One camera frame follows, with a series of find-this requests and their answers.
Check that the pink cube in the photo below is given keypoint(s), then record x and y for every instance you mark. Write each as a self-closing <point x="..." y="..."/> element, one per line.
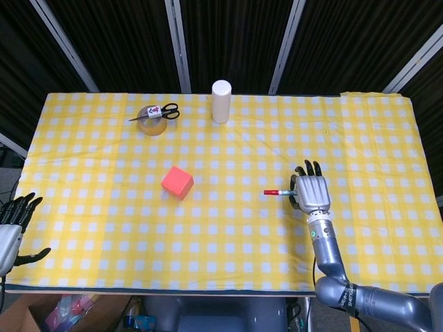
<point x="177" y="182"/>

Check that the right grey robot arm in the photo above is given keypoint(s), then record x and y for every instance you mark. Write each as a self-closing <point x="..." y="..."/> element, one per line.
<point x="328" y="256"/>

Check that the white cylindrical bottle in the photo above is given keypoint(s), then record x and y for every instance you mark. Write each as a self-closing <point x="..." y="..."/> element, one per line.
<point x="221" y="103"/>

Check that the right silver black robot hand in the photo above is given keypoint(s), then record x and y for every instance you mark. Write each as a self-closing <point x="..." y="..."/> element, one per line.
<point x="313" y="193"/>

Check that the white frame post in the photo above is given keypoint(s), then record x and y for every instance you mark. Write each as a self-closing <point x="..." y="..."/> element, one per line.
<point x="65" y="48"/>
<point x="287" y="45"/>
<point x="178" y="48"/>
<point x="12" y="145"/>
<point x="412" y="62"/>

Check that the red and green marker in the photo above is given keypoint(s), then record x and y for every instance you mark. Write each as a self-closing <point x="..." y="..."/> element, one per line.
<point x="273" y="192"/>

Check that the yellow white checked tablecloth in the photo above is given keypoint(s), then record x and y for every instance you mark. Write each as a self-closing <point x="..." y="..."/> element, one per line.
<point x="225" y="235"/>

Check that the brown packing tape roll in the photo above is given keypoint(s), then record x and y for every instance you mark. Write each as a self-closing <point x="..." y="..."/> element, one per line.
<point x="152" y="127"/>

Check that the bag of colourful items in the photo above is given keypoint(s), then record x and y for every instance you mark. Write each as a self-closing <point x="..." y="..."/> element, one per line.
<point x="71" y="309"/>

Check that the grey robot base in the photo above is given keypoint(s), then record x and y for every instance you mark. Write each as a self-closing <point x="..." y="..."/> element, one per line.
<point x="214" y="316"/>

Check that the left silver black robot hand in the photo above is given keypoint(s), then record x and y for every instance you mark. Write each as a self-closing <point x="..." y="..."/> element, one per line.
<point x="8" y="238"/>

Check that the brown cardboard box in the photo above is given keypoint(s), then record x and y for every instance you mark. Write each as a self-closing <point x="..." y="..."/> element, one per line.
<point x="20" y="316"/>

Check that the white mahjong tile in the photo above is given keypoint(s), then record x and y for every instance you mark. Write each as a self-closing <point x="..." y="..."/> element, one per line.
<point x="154" y="111"/>

